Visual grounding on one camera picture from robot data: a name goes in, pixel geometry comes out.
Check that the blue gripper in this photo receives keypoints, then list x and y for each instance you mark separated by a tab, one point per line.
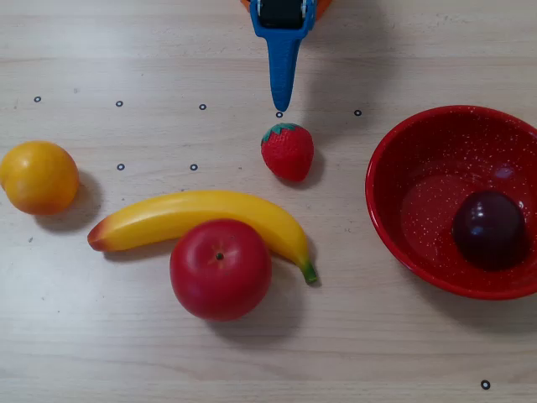
282	17

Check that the dark purple plum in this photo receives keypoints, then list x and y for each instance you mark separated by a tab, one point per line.
491	231

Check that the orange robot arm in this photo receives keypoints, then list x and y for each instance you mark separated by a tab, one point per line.
324	6

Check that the red speckled bowl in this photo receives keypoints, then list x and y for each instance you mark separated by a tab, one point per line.
423	197

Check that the red plastic strawberry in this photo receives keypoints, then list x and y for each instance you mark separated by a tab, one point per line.
288	153

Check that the yellow plastic banana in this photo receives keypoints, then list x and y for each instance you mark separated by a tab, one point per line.
197	212

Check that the red plastic apple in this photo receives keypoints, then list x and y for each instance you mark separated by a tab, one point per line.
220	270

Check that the yellow orange peach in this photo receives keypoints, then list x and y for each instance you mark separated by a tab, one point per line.
38	177

